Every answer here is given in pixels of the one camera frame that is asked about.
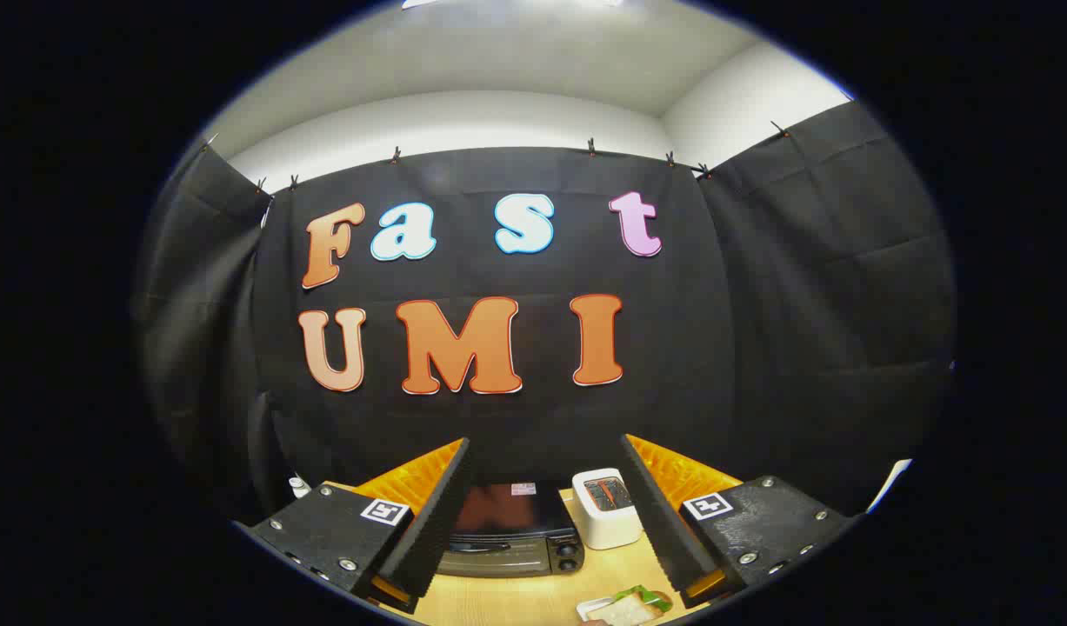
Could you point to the black toaster oven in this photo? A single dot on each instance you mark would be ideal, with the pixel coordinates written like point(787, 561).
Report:
point(507, 522)

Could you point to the white pop-up toaster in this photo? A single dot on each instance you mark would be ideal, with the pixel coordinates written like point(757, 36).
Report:
point(603, 526)

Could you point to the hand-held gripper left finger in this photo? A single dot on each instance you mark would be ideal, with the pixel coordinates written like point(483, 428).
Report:
point(433, 530)

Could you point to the white plastic tray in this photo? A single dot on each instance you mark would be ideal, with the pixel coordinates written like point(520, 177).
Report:
point(590, 603)

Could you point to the white green-label drink bottle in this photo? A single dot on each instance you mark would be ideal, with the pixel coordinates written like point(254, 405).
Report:
point(298, 485)

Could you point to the lettuce sandwich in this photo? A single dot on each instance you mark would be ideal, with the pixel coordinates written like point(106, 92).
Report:
point(624, 610)

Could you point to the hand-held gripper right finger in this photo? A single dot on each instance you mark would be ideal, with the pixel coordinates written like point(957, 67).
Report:
point(663, 530)

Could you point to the black backdrop cloth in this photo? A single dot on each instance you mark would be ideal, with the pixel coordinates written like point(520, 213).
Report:
point(716, 348)

